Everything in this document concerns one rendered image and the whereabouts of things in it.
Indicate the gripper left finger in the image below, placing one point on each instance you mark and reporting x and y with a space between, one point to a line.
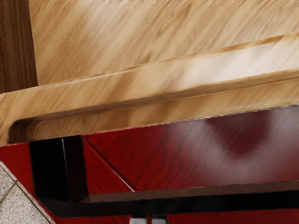
137 220

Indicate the light wooden box with lid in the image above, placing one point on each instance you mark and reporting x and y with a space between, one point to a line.
130 88

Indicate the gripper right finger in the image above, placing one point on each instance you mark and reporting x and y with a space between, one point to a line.
159 221

